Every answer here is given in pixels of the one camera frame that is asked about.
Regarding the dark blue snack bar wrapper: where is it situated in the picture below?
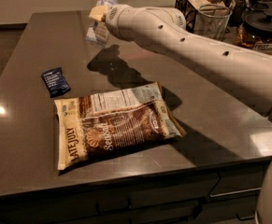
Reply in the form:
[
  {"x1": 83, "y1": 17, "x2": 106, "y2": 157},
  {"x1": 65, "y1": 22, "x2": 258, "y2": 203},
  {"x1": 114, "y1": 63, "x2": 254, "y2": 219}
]
[{"x1": 41, "y1": 67, "x2": 71, "y2": 98}]

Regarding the black wire basket organizer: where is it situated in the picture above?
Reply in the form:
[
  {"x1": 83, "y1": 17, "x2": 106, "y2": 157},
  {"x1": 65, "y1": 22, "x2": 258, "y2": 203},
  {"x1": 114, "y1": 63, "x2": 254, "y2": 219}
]
[{"x1": 175, "y1": 0, "x2": 236, "y2": 33}]

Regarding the dark cabinet drawer with handle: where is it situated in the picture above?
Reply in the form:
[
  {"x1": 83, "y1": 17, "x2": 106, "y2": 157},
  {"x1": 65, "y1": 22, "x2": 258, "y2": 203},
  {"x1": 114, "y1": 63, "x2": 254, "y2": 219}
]
[{"x1": 209, "y1": 165, "x2": 266, "y2": 199}]

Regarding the glass snack jar black lid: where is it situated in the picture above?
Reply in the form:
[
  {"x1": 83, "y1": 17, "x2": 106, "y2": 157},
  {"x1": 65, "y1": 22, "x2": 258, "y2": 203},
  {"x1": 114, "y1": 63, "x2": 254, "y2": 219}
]
[{"x1": 234, "y1": 10, "x2": 272, "y2": 55}]

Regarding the clear plastic water bottle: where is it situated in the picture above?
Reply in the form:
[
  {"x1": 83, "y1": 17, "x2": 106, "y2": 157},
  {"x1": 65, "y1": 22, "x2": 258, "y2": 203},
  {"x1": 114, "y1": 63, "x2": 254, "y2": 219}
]
[{"x1": 86, "y1": 0, "x2": 118, "y2": 47}]

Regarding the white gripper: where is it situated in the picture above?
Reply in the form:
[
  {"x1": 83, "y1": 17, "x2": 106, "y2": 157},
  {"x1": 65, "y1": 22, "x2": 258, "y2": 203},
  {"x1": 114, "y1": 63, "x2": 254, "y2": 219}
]
[{"x1": 89, "y1": 5, "x2": 136, "y2": 41}]

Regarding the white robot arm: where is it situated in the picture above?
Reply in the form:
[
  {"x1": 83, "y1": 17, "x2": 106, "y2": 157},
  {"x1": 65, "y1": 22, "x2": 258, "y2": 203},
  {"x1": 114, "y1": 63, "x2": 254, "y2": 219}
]
[{"x1": 107, "y1": 5, "x2": 272, "y2": 224}]

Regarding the brown Late July chip bag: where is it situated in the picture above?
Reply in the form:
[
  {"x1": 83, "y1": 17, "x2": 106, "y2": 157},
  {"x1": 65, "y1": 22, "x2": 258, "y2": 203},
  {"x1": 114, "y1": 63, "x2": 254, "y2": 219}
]
[{"x1": 54, "y1": 82, "x2": 186, "y2": 170}]

